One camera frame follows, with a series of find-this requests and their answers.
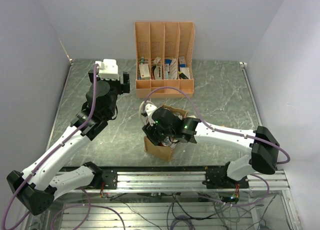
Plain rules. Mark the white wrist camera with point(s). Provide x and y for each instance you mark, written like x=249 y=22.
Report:
x=146 y=110
x=108 y=69

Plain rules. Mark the white blue packet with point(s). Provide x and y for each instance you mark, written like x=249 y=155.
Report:
x=171 y=69

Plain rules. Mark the silver top red can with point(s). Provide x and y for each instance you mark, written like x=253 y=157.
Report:
x=168 y=142

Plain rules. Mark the orange plastic file organizer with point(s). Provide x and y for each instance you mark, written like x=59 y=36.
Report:
x=167 y=40

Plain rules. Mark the white box black item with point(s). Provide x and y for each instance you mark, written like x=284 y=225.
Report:
x=183 y=69

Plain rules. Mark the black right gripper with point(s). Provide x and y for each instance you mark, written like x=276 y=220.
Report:
x=150 y=132

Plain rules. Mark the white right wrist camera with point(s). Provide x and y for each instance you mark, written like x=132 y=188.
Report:
x=146 y=110

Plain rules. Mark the aluminium frame rail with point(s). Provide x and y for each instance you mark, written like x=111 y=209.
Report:
x=179 y=181

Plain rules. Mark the brown canvas bag white handles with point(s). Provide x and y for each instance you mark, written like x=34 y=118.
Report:
x=164 y=150

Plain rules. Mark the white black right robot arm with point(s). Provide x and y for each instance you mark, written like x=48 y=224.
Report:
x=259 y=146

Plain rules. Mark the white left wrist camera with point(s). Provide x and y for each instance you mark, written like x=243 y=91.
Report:
x=108 y=69

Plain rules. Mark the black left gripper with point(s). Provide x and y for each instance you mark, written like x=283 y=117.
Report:
x=123 y=88

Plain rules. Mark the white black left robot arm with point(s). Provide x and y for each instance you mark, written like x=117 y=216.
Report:
x=38 y=185

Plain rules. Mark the white red box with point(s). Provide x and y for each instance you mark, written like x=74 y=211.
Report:
x=144 y=72

